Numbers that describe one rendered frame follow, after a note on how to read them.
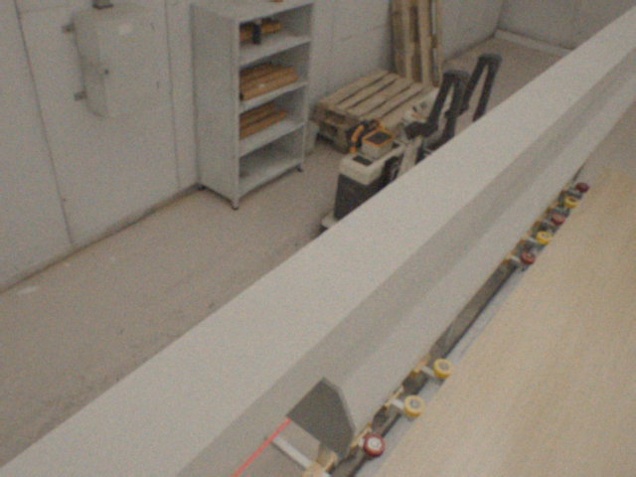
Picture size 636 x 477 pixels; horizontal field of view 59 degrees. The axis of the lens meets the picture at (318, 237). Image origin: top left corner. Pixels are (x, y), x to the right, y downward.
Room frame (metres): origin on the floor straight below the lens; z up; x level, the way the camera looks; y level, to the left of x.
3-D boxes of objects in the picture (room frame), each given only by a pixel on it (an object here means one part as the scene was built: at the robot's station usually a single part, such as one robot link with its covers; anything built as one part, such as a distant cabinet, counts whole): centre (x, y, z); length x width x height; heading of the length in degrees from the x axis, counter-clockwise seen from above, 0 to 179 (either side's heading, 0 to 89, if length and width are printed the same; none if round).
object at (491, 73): (3.41, -0.94, 1.40); 0.11 x 0.06 x 0.43; 146
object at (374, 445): (1.18, -0.29, 0.85); 0.08 x 0.08 x 0.11
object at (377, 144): (3.56, -0.34, 0.87); 0.23 x 0.15 x 0.11; 146
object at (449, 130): (3.06, -0.69, 1.41); 0.11 x 0.06 x 0.43; 147
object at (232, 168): (4.27, 0.65, 0.78); 0.90 x 0.45 x 1.55; 146
